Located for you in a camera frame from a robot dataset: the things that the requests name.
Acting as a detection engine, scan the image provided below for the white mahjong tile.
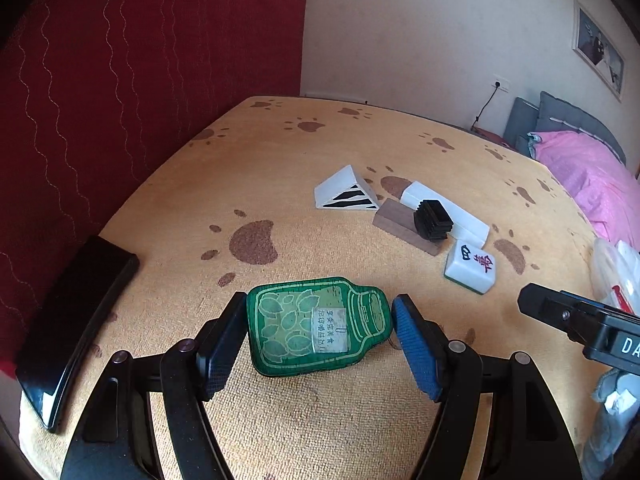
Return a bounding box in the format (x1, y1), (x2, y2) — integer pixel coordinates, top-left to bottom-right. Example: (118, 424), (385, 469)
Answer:
(444, 240), (497, 295)

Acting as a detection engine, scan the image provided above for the green bottle-shaped tin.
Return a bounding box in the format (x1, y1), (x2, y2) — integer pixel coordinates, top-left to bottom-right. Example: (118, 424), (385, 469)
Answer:
(246, 276), (393, 377)

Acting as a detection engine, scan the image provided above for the white rectangular foam block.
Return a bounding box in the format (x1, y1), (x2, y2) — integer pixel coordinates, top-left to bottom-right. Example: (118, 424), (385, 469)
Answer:
(399, 180), (492, 250)

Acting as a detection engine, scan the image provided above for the black ribbed plastic cap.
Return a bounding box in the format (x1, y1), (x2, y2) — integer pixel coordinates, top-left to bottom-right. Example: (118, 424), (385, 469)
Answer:
(413, 200), (454, 242)

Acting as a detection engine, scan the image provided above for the dark brown wooden block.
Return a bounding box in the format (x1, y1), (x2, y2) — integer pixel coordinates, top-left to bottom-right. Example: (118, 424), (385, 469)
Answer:
(372, 198), (444, 256)

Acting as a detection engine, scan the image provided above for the zebra striped triangular block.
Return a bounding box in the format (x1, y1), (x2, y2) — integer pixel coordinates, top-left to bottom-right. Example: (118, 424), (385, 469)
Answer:
(314, 165), (380, 211)

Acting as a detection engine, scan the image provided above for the grey gloved right hand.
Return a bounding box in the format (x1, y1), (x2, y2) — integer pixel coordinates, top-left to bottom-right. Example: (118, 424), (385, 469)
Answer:
(580, 368), (639, 479)

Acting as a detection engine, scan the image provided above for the clear plastic bowl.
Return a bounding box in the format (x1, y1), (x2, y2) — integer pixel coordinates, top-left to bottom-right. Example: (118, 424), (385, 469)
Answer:
(589, 238), (640, 316)

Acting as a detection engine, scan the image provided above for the pink quilt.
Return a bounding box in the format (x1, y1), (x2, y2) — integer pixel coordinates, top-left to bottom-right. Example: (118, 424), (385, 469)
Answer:
(527, 130), (639, 248)

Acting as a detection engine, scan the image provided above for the black phone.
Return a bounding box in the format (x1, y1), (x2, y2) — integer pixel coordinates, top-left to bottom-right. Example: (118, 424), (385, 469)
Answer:
(15, 236), (140, 434)

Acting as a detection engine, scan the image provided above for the yellow paw print blanket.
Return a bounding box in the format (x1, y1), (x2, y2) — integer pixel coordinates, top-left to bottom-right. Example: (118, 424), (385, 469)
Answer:
(18, 98), (603, 479)

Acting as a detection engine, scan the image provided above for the grey bed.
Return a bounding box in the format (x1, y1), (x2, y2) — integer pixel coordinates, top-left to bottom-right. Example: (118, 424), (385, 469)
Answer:
(502, 91), (627, 165)

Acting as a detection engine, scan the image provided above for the red curtain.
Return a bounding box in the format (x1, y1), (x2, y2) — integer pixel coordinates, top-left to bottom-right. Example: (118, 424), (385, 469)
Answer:
(1, 0), (306, 374)

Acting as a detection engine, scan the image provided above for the wall power socket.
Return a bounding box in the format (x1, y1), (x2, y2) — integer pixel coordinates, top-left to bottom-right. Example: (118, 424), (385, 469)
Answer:
(495, 77), (510, 93)

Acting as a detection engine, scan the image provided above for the black power cable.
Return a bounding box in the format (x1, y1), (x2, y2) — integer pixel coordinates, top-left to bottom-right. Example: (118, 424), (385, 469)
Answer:
(470, 81), (501, 134)

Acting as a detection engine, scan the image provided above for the framed wall photo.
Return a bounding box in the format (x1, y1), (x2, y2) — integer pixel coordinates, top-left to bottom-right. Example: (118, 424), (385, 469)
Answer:
(572, 0), (626, 101)

